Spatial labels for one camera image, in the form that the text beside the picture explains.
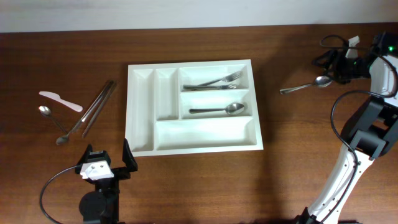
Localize long-handled steel spoon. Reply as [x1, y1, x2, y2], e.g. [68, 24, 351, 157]
[56, 80, 114, 145]

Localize white plastic knife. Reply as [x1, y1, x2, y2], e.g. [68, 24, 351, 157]
[39, 91, 83, 112]

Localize white plastic cutlery tray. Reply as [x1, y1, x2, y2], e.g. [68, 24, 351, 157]
[125, 59, 263, 157]

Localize steel kitchen tongs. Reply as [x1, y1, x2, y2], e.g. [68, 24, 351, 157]
[81, 80, 117, 139]

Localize right black camera cable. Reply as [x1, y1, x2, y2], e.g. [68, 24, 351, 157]
[319, 34, 398, 224]

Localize steel spoon pointing down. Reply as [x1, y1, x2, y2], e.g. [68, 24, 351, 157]
[279, 76, 332, 95]

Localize left black arm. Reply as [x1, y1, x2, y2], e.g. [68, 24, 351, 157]
[75, 139, 138, 223]

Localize steel spoon pointing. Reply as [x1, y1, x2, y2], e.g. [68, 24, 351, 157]
[188, 103, 245, 115]

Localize steel fork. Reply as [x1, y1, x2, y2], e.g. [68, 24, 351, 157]
[200, 71, 242, 86]
[182, 85, 238, 91]

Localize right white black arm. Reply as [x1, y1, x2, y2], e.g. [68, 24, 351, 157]
[293, 32, 397, 224]

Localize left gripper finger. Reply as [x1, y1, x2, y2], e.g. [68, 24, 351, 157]
[122, 139, 138, 172]
[77, 144, 93, 166]

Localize small steel teaspoon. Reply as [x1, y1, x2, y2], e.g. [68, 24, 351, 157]
[39, 106, 67, 134]

